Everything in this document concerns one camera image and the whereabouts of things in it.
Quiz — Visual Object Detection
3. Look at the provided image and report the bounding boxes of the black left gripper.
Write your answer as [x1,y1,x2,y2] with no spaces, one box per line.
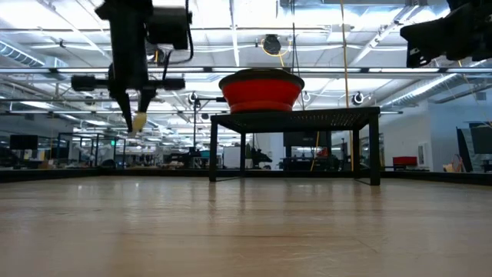
[71,65,186,134]

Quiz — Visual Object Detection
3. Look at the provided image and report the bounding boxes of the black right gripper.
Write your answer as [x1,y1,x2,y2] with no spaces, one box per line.
[399,0,492,69]

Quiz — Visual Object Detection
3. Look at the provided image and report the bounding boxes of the red collapsible bowl grey rim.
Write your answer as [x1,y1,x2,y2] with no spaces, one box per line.
[218,68,306,115]

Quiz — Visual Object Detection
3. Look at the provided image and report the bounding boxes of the red storage bin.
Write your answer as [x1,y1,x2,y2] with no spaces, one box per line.
[392,155,418,167]

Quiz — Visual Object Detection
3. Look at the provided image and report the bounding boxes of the black background monitor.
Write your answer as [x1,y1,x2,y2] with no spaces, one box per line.
[9,134,39,151]
[283,132,328,148]

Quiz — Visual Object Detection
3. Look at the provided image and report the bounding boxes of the black perforated metal rack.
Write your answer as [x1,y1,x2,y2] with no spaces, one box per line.
[209,106,381,186]

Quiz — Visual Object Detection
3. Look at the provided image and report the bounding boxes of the black ceiling cable reel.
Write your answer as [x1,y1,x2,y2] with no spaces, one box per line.
[262,34,282,56]
[148,48,170,68]

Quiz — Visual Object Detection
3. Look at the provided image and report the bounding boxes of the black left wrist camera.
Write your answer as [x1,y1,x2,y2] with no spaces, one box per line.
[147,5,192,50]

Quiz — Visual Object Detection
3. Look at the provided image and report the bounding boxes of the black hanging cable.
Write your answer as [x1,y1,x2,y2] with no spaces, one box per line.
[290,0,304,111]

